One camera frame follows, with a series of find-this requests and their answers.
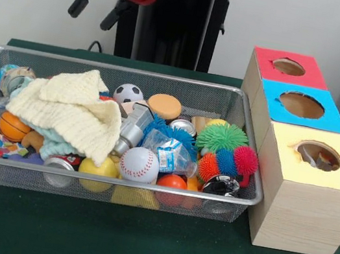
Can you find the blue puffer ball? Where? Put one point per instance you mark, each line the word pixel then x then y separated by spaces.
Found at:
pixel 160 127

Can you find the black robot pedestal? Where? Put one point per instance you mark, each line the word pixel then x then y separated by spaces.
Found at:
pixel 182 20

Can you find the orange round sponge disc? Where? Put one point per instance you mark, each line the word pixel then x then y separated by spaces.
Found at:
pixel 164 104

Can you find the shallow metal mesh bin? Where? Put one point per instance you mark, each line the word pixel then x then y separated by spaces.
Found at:
pixel 196 89

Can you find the green puffer ball with eyes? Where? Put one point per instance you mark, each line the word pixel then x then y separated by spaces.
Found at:
pixel 221 137

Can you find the small soccer ball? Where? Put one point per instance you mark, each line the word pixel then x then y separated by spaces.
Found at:
pixel 128 93

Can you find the small orange basketball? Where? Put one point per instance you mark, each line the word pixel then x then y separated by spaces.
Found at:
pixel 13 127

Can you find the white baseball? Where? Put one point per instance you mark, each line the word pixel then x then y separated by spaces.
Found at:
pixel 139 164

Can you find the cream knitted cloth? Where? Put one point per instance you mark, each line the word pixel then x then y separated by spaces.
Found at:
pixel 70 112

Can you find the small pink spiky ball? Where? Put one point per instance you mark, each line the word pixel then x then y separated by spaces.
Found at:
pixel 246 160

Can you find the wooden box with three holes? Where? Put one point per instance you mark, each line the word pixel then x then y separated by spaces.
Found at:
pixel 305 216

